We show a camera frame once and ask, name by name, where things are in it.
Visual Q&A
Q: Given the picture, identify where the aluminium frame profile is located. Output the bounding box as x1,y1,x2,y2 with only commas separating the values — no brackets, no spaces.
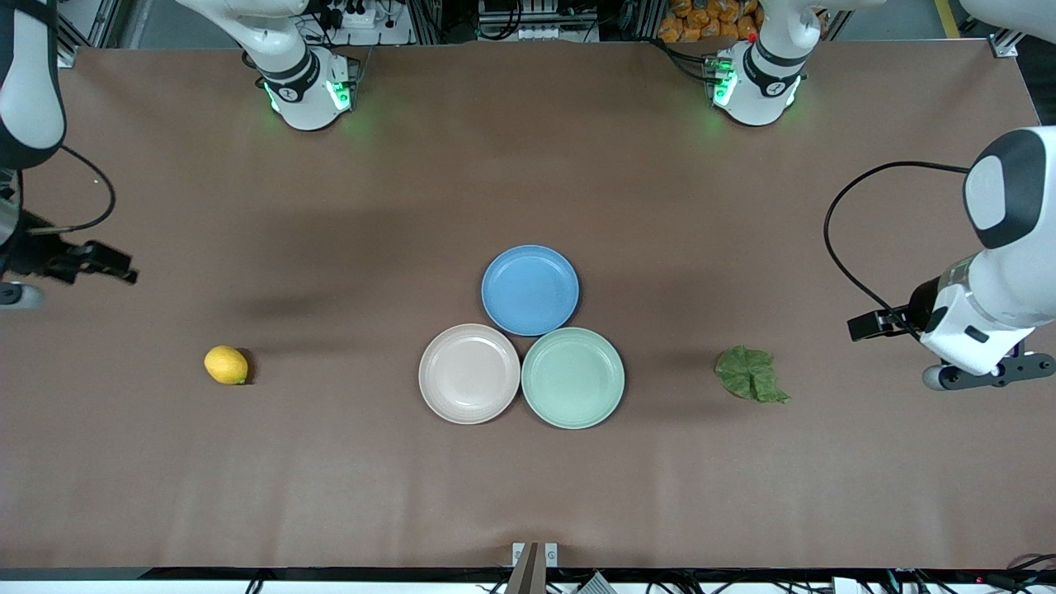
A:
64,0,116,67

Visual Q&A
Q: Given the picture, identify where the bag of oranges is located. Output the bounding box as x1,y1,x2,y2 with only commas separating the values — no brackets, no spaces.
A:
658,0,764,44

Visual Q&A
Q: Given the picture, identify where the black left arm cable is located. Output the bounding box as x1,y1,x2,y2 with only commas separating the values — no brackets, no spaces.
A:
823,161,970,335

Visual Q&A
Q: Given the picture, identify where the white power strip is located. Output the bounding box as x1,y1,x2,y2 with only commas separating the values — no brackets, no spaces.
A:
318,0,413,46

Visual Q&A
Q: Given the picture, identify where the black base cable bundle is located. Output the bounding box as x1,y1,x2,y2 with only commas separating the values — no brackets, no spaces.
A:
239,49,269,93
652,37,719,83

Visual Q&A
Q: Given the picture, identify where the yellow lemon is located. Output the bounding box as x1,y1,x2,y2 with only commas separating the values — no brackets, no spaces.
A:
204,345,249,386

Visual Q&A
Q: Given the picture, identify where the beige plate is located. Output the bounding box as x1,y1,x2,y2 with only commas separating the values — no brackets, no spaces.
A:
418,323,521,426

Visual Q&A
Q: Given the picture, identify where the blue plate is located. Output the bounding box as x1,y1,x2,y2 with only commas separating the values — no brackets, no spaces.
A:
481,244,580,337

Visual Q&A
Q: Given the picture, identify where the green lettuce leaf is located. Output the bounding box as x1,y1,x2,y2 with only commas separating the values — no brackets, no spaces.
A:
714,345,791,405

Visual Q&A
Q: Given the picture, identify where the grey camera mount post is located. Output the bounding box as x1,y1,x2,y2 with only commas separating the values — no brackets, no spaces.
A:
505,542,541,594

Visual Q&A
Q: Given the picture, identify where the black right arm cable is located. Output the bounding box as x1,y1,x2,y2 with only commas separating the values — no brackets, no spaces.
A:
16,145,116,238

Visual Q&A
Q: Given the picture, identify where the brown table cover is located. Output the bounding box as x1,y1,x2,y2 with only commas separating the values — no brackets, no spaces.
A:
0,40,1056,572

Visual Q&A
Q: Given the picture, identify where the light green plate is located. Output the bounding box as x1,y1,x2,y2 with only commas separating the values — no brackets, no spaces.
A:
521,327,626,431

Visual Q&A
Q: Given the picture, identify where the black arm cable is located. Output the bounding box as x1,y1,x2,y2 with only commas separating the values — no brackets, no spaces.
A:
16,145,116,238
823,161,970,335

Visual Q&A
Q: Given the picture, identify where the white electronics box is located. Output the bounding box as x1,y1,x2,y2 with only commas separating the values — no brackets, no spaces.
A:
477,0,601,42

